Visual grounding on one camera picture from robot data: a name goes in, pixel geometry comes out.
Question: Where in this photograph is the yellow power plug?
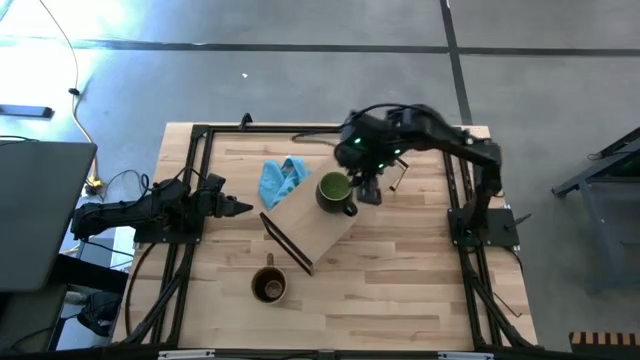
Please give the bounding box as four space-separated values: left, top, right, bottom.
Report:
82 174 106 197

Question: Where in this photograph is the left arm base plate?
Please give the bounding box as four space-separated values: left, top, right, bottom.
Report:
132 219 202 246

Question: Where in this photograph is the black desk base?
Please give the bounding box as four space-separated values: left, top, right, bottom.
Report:
49 253 129 294

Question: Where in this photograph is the grey metal bracket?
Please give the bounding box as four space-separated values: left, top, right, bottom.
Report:
437 351 495 360
157 349 216 360

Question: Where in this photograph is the brown teal glazed mug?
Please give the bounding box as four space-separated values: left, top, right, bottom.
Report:
250 252 289 306

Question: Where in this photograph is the yellow floor cable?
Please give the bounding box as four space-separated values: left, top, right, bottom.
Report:
38 0 104 191

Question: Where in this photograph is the blue cloth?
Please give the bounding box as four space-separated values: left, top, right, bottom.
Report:
258 156 313 211

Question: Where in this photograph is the black floor bar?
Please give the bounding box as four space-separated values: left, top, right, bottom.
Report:
0 103 55 120

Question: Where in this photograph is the dark mug with green inside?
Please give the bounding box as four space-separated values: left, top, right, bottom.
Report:
314 171 360 218

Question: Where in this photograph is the wooden tray with black handles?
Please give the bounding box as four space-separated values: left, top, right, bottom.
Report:
258 149 410 277

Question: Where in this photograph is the dark grey panel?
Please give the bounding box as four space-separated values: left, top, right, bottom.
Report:
0 140 99 294

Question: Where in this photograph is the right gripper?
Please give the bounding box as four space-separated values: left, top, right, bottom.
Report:
335 122 404 206

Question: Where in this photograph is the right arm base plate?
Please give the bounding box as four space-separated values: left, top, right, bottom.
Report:
447 207 521 250

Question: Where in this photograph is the orange black striped block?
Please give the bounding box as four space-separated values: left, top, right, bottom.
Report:
568 330 640 357

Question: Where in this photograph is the grey metal cart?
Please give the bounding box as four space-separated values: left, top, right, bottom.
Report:
551 127 640 292

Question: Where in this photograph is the black table frame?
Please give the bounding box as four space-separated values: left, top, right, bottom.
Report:
119 123 537 351

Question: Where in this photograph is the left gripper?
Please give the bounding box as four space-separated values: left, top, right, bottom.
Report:
197 173 254 219

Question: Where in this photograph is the black cable bundle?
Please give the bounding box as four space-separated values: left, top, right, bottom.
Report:
119 243 196 346
462 248 534 350

